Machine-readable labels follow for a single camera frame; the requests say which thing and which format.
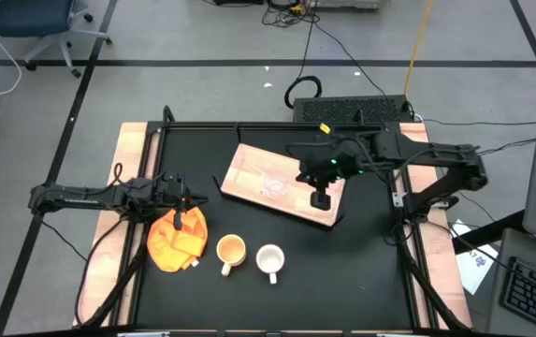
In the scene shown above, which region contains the black aluminium table frame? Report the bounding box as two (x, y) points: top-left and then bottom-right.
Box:
(73, 105), (472, 337)

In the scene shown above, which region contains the orange cloth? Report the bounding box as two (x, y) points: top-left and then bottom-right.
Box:
(146, 205), (209, 273)

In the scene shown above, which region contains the yellow cable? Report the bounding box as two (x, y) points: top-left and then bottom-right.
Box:
(402, 0), (435, 97)

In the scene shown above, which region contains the white printed paper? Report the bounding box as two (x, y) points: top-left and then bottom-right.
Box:
(449, 218), (500, 296)

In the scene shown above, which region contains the black floor cable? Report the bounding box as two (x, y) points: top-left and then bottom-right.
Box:
(416, 116), (536, 128)
(475, 138), (536, 158)
(313, 21), (388, 97)

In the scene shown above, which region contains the black computer tower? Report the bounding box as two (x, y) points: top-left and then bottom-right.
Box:
(292, 95), (414, 125)

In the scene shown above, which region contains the coiled black cable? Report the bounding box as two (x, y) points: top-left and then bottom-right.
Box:
(283, 8), (324, 110)

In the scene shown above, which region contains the blue grey office chair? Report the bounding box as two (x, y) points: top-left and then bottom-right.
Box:
(0, 0), (113, 80)

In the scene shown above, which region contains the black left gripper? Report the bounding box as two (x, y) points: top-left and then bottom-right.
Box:
(154, 171), (210, 231)

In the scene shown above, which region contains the peach plastic mug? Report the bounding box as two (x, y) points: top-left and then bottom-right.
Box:
(215, 233), (248, 277)

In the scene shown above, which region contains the grey white patterned mug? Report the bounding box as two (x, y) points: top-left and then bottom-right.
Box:
(255, 242), (286, 286)

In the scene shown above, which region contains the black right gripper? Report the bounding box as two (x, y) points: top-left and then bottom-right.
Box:
(295, 138), (372, 211)

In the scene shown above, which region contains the black desk leg bar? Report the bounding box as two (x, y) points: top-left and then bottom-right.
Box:
(452, 209), (529, 255)

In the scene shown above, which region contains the grey floor box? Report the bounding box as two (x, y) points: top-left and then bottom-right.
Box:
(311, 0), (390, 10)

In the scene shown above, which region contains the tangled cable bundle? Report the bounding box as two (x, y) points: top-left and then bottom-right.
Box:
(260, 0), (320, 28)

